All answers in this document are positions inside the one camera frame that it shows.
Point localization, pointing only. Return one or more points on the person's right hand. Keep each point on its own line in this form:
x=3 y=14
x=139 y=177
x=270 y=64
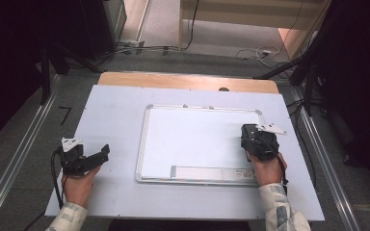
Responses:
x=269 y=171

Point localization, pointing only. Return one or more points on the white label strip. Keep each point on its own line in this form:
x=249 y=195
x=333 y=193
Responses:
x=205 y=174

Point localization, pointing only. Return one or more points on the black metal stand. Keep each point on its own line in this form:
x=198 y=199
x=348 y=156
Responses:
x=309 y=89
x=45 y=80

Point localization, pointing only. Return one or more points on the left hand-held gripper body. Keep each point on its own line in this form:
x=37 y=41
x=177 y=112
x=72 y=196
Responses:
x=74 y=161

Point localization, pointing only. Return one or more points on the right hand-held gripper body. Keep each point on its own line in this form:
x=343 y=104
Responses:
x=266 y=144

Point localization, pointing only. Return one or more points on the person's left hand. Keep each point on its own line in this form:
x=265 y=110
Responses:
x=78 y=189

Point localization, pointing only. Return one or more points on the large white table sheet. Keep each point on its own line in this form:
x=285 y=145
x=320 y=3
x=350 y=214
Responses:
x=115 y=128

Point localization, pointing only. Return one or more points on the black whiteboard eraser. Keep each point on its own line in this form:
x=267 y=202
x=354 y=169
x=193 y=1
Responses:
x=248 y=136

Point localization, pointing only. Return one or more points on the wooden table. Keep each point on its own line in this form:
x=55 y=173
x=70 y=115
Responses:
x=173 y=82

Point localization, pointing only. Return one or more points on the silver-framed whiteboard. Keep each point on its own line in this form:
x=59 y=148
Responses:
x=199 y=141

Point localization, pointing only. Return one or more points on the person's dark lap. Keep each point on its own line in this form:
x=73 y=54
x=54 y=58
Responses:
x=179 y=226

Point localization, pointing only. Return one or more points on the metal floor rail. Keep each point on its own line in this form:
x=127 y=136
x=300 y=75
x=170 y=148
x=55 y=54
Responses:
x=334 y=186
x=19 y=154

